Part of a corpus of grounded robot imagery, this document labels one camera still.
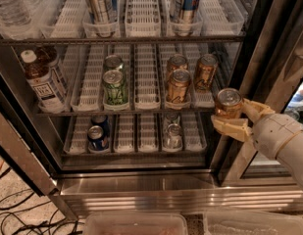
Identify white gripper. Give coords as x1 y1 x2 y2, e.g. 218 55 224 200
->
211 98 303 160

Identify orange can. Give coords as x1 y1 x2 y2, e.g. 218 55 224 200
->
167 69 191 104
193 54 219 92
215 88 243 118
166 53 188 80

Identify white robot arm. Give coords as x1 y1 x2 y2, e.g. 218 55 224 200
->
211 99 303 190

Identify silver can front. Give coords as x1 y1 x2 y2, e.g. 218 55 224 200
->
164 123 182 149

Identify silver can back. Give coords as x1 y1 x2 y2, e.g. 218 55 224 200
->
164 113 180 128

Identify green can front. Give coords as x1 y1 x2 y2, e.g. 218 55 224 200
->
103 70 128 106

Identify blue can back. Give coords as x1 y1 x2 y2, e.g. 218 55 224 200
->
91 115 110 136

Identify blue can front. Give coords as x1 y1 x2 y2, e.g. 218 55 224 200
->
87 125 108 151

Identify tall silver can left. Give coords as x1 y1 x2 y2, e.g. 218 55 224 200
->
85 0 118 24

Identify open fridge door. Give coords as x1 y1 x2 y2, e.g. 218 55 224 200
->
0 73 77 220

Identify clear plastic bin left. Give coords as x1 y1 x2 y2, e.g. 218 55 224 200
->
82 211 188 235

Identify tea bottle back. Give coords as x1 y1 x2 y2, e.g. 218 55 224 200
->
36 46 68 95

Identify tea bottle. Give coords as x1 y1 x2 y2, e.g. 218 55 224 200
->
36 46 68 95
21 50 65 113

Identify tea bottle front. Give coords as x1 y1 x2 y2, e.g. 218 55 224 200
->
21 50 65 113

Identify clear water bottle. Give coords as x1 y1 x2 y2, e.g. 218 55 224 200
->
0 0 31 26

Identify black floor cables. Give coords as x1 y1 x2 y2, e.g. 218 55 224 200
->
0 166 85 235

